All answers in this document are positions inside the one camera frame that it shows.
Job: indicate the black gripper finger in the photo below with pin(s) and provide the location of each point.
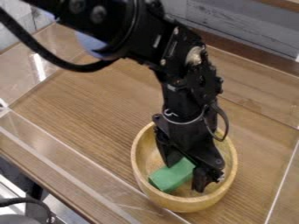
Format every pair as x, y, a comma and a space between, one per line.
169, 152
203, 176

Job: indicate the clear acrylic tray wall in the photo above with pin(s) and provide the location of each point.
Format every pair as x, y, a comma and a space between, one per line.
102, 198

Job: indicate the green rectangular block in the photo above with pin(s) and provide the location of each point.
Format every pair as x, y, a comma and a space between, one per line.
166, 179

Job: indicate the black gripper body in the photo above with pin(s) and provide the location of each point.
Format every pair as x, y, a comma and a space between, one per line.
191, 86

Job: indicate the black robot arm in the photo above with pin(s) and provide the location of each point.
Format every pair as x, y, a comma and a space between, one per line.
133, 29

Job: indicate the brown wooden bowl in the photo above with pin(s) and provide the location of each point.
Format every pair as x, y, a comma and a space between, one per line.
183, 200

